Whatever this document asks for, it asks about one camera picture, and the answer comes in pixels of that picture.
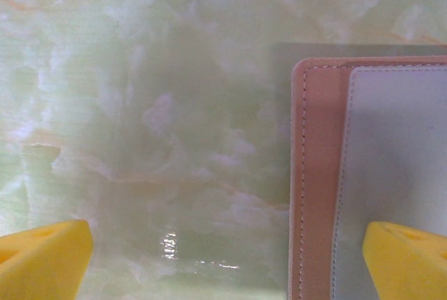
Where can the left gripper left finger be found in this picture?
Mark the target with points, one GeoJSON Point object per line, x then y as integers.
{"type": "Point", "coordinates": [42, 261]}

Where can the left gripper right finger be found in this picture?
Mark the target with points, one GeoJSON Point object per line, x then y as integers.
{"type": "Point", "coordinates": [408, 265]}

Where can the pink leather card holder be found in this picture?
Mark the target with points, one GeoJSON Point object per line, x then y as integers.
{"type": "Point", "coordinates": [321, 174]}

